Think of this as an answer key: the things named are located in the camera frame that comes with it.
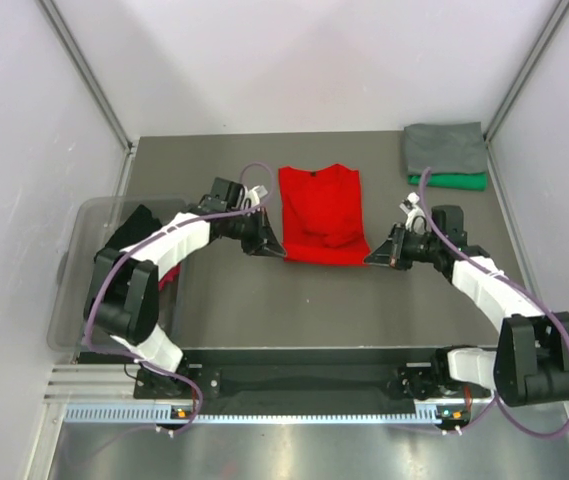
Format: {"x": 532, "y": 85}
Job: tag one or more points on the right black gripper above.
{"x": 392, "y": 251}

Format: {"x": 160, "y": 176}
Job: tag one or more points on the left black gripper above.
{"x": 263, "y": 240}

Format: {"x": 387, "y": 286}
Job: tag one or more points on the red t shirt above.
{"x": 322, "y": 216}

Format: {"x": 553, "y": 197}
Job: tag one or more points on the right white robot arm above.
{"x": 530, "y": 364}

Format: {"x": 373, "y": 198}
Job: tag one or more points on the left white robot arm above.
{"x": 122, "y": 307}

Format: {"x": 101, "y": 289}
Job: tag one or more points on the pink t shirt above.
{"x": 170, "y": 277}

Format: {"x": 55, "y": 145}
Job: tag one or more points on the folded green t shirt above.
{"x": 472, "y": 182}

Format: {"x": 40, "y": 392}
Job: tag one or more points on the black t shirt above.
{"x": 139, "y": 225}

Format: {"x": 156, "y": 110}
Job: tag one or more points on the folded grey t shirt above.
{"x": 445, "y": 149}

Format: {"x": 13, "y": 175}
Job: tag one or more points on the clear plastic bin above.
{"x": 96, "y": 221}

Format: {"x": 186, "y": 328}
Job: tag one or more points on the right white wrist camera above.
{"x": 415, "y": 217}

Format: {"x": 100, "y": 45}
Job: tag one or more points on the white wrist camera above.
{"x": 415, "y": 217}
{"x": 253, "y": 196}

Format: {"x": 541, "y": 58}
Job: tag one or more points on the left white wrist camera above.
{"x": 253, "y": 196}

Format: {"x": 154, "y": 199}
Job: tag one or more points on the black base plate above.
{"x": 389, "y": 382}

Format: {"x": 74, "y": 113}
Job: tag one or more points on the left aluminium frame post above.
{"x": 60, "y": 27}

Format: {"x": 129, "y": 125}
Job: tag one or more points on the aluminium frame post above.
{"x": 60, "y": 27}
{"x": 532, "y": 59}

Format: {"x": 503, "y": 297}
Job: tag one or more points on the right aluminium frame post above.
{"x": 532, "y": 59}

